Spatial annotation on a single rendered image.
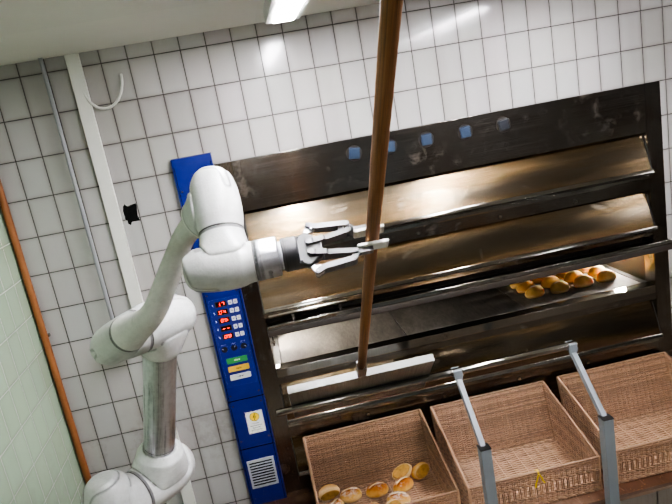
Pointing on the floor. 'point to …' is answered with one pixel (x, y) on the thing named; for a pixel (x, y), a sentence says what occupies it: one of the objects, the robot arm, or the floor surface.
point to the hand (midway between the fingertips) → (371, 238)
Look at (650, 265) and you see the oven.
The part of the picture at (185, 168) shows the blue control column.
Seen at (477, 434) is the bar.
